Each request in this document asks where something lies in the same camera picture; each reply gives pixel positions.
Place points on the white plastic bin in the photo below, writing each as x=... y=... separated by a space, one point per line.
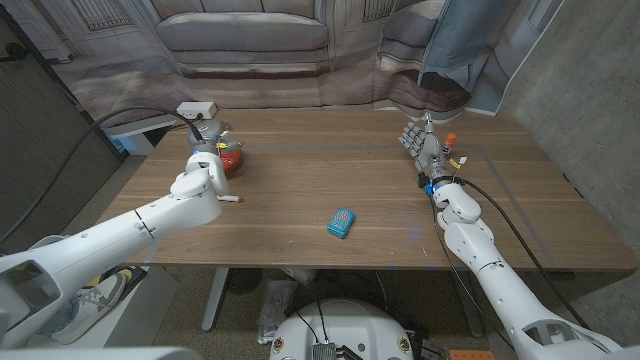
x=47 y=241

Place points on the grey table leg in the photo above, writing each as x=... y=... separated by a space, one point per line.
x=215 y=300
x=467 y=305

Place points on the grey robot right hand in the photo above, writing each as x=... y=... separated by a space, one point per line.
x=431 y=155

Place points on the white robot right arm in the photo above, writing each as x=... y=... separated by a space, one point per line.
x=475 y=245

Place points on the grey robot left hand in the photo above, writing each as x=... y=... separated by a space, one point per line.
x=210 y=135

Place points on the grey white sneaker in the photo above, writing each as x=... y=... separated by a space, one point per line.
x=92 y=305

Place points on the white pen with red caps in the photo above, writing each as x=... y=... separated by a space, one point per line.
x=231 y=199

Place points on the white power strip box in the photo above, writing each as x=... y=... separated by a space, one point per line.
x=196 y=110

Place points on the black round floor fan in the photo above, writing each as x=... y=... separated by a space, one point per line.
x=245 y=280

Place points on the orange box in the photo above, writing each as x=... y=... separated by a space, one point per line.
x=472 y=355

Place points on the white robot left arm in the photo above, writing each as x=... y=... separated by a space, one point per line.
x=165 y=215

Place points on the white plastic device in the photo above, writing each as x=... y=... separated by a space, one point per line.
x=300 y=276

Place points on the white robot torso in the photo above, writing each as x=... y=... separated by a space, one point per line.
x=340 y=325

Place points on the yellow black object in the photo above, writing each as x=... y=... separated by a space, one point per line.
x=134 y=276

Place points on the red bowl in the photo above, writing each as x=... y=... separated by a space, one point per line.
x=231 y=161

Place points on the printed sofa room backdrop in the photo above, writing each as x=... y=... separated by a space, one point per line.
x=250 y=50

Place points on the clear plastic bag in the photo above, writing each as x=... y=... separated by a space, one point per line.
x=277 y=310

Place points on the orange capped small bottle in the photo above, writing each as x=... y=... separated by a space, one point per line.
x=450 y=140

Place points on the blue sponge block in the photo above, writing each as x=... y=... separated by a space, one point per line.
x=341 y=223

